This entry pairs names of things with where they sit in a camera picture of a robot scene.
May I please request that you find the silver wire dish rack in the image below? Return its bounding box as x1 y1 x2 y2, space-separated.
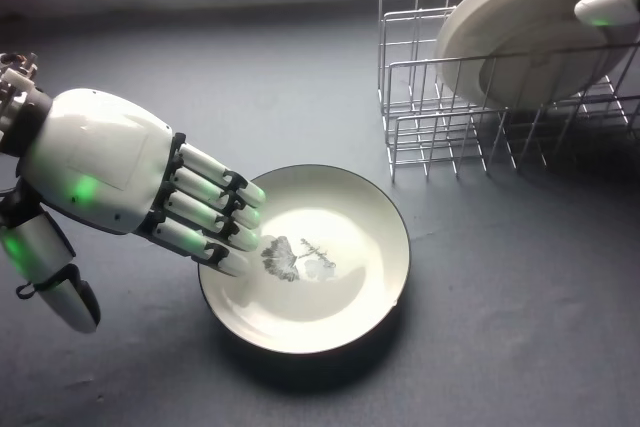
375 0 640 184

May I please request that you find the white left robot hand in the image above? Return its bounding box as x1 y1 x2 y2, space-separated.
1 87 268 335

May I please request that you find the white plate with leaf print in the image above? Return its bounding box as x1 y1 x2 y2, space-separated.
197 163 412 356

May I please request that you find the white plate with faint print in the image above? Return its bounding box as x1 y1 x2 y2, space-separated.
432 0 636 111

